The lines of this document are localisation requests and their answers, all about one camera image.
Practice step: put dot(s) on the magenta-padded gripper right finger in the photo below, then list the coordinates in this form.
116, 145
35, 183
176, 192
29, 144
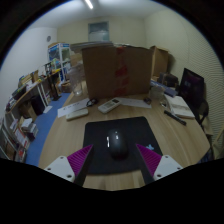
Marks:
166, 165

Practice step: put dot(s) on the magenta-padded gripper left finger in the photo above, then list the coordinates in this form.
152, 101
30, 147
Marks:
60, 166

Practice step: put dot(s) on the black computer mouse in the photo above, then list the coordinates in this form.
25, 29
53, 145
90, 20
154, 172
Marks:
117, 145

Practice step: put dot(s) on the black mouse pad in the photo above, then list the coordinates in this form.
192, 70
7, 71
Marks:
96, 140

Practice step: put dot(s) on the black marker pen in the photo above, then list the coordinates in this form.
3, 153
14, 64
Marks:
175, 117

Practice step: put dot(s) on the stack of books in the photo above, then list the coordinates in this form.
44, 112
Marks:
29, 126

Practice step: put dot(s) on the white book shelf unit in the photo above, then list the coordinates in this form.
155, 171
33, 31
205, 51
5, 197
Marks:
11, 143

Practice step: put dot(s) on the long white remote control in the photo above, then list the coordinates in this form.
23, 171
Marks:
77, 114

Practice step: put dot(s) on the open white notebook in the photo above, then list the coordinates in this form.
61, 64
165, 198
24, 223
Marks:
180, 106

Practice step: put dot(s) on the cluttered wooden side desk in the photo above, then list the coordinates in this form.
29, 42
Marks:
30, 90

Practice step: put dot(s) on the black computer monitor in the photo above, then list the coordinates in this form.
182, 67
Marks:
191, 86

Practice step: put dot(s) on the clear plastic container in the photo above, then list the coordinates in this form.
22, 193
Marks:
77, 80

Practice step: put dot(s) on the large brown cardboard box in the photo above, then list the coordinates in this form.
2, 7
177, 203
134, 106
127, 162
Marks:
100, 71

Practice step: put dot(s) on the tall cardboard box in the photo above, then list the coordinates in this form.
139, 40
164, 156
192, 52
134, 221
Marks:
161, 61

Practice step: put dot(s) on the white glass-door cabinet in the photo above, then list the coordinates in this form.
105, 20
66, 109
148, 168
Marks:
58, 56

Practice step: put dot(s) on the frosted glass window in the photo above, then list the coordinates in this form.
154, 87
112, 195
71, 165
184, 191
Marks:
98, 31

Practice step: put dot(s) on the ceiling tube light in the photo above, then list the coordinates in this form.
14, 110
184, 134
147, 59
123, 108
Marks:
88, 4

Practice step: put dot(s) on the round wall clock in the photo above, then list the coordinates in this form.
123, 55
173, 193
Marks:
48, 38

